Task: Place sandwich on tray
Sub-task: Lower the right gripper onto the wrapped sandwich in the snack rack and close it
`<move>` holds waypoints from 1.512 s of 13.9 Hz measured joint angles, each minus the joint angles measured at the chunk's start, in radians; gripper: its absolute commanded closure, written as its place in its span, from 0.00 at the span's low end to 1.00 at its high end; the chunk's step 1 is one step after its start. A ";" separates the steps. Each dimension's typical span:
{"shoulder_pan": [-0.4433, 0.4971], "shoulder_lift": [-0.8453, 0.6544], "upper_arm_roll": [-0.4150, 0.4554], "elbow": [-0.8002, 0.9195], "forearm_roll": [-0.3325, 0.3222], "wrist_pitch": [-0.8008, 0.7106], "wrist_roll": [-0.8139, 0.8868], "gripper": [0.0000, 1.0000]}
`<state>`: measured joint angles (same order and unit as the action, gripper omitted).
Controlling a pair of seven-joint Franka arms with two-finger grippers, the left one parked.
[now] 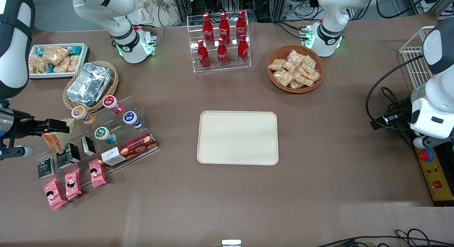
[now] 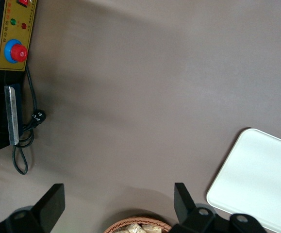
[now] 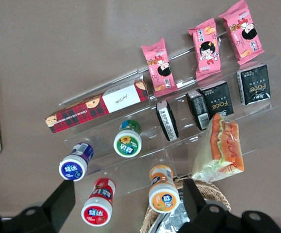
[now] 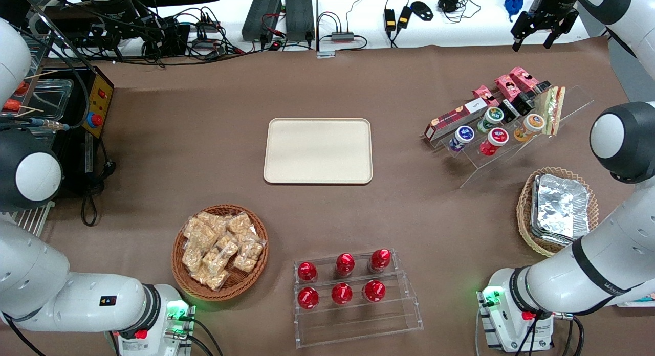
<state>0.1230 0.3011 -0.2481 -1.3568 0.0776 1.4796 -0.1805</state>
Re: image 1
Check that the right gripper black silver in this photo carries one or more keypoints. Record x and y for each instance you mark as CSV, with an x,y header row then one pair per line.
x,y
24,127

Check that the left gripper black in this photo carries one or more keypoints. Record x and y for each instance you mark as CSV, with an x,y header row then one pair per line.
x,y
400,112

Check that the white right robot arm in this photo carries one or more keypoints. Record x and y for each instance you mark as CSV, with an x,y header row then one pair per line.
x,y
118,16

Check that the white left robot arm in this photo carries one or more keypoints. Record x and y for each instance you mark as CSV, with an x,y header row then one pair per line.
x,y
330,16

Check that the wrapped triangle sandwich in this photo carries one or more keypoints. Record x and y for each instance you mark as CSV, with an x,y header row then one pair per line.
x,y
52,142

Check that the beige rectangular tray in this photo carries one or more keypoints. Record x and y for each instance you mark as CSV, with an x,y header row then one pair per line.
x,y
237,138

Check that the orange lid yogurt cup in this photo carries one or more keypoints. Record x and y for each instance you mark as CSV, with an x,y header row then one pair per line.
x,y
79,113

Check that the small black snack box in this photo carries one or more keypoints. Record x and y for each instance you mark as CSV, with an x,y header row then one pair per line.
x,y
88,146
46,168
67,156

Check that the white rectangular snack bin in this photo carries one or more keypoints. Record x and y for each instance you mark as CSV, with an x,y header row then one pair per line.
x,y
46,75

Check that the green lid yogurt cup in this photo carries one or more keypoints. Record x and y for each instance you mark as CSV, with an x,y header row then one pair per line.
x,y
102,133

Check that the stacked silver foil containers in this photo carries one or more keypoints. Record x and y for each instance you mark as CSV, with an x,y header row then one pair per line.
x,y
88,83

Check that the pink snack packet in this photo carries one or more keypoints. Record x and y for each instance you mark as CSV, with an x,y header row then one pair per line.
x,y
72,185
96,174
54,195

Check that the red lid yogurt cup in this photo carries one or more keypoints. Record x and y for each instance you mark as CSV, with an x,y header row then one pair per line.
x,y
110,102

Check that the clear acrylic stepped shelf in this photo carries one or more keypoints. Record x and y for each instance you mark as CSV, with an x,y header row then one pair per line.
x,y
118,128

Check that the black box yellow control panel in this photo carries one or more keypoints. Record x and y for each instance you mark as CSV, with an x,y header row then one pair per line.
x,y
431,176

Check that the large rice cracker packet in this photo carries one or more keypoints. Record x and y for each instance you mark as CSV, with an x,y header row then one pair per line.
x,y
55,54

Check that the teal snack packet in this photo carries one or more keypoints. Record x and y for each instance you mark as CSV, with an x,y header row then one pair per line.
x,y
39,50
75,49

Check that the oval brown wicker basket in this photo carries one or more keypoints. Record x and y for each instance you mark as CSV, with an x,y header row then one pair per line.
x,y
114,84

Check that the blue lid yogurt cup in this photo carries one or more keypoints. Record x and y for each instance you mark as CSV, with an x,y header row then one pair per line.
x,y
130,117

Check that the red tartan cookie box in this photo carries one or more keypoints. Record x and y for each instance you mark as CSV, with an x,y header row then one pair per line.
x,y
127,151

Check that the clear wrapped crispy snack packet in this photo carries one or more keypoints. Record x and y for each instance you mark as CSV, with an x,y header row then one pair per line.
x,y
294,56
289,67
314,76
304,79
296,84
309,64
283,78
276,64

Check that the round brown wicker basket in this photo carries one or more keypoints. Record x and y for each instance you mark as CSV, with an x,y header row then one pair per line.
x,y
318,57

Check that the crumpled white sheet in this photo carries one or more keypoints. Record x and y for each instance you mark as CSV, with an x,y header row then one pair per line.
x,y
152,12

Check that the red cola bottle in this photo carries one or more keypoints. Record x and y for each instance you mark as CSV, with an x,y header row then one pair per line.
x,y
203,57
208,30
243,50
224,27
222,55
241,25

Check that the clear acrylic bottle rack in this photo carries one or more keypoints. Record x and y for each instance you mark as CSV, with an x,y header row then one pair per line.
x,y
191,34

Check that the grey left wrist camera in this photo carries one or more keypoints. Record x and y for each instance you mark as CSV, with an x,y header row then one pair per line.
x,y
422,142

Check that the aluminium frame rack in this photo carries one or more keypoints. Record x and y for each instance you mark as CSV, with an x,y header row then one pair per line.
x,y
198,2

